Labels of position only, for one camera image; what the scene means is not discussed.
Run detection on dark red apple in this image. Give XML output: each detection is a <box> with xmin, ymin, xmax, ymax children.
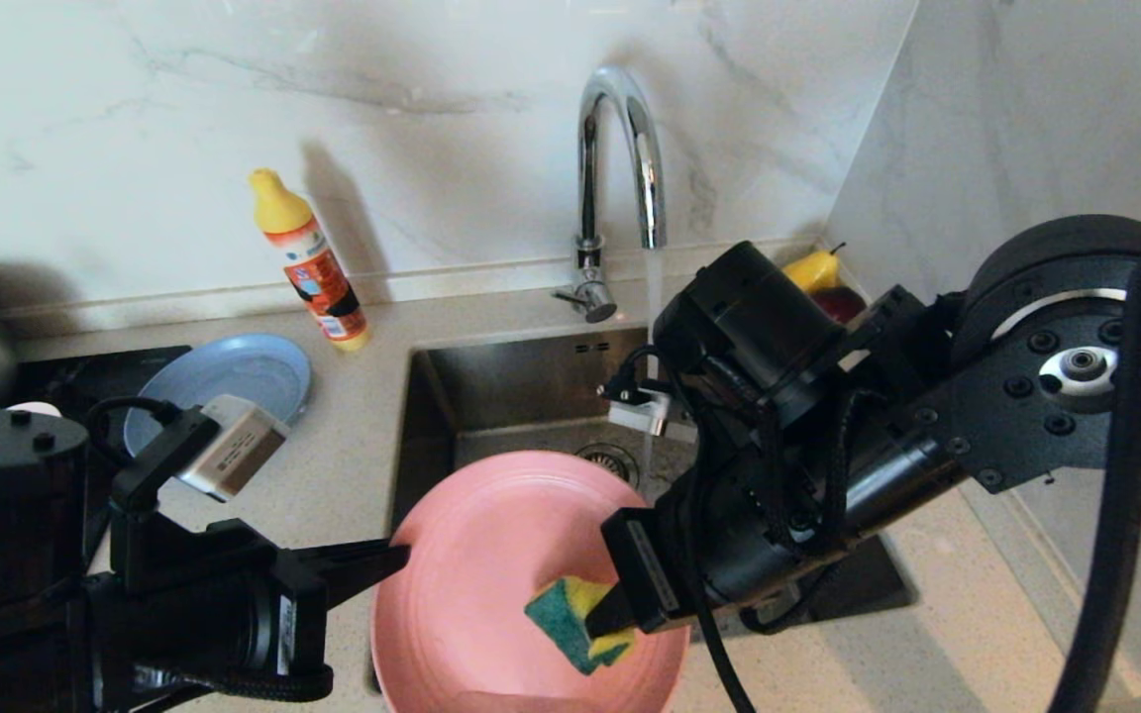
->
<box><xmin>813</xmin><ymin>287</ymin><xmax>870</xmax><ymax>326</ymax></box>

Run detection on yellow pear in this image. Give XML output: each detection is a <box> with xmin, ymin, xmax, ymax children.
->
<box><xmin>783</xmin><ymin>244</ymin><xmax>845</xmax><ymax>295</ymax></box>

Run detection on yellow green sponge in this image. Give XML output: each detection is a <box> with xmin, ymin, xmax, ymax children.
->
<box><xmin>524</xmin><ymin>576</ymin><xmax>636</xmax><ymax>676</ymax></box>

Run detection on round metal sink strainer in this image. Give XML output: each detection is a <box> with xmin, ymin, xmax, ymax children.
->
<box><xmin>575</xmin><ymin>443</ymin><xmax>641</xmax><ymax>488</ymax></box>

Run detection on stainless steel sink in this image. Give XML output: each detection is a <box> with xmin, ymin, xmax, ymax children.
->
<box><xmin>363</xmin><ymin>327</ymin><xmax>918</xmax><ymax>694</ymax></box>

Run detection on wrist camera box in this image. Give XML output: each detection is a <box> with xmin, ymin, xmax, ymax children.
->
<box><xmin>598</xmin><ymin>381</ymin><xmax>673</xmax><ymax>437</ymax></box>
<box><xmin>177</xmin><ymin>394</ymin><xmax>291</xmax><ymax>502</ymax></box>

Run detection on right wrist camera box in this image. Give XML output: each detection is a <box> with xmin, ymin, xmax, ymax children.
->
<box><xmin>598</xmin><ymin>381</ymin><xmax>673</xmax><ymax>437</ymax></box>

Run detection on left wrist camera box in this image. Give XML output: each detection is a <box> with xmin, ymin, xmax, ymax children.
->
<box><xmin>177</xmin><ymin>394</ymin><xmax>291</xmax><ymax>502</ymax></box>

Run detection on pink plate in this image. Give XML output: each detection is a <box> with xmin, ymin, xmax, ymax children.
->
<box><xmin>370</xmin><ymin>451</ymin><xmax>692</xmax><ymax>713</ymax></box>

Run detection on yellow orange dish soap bottle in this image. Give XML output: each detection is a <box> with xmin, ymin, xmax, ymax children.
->
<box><xmin>249</xmin><ymin>167</ymin><xmax>371</xmax><ymax>353</ymax></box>

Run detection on chrome gooseneck faucet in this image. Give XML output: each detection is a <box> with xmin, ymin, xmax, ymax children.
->
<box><xmin>551</xmin><ymin>66</ymin><xmax>669</xmax><ymax>325</ymax></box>

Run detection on black induction cooktop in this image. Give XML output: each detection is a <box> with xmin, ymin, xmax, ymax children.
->
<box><xmin>16</xmin><ymin>346</ymin><xmax>193</xmax><ymax>437</ymax></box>

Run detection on blue grey plate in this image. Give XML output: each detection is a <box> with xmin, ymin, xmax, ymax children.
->
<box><xmin>123</xmin><ymin>333</ymin><xmax>313</xmax><ymax>457</ymax></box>

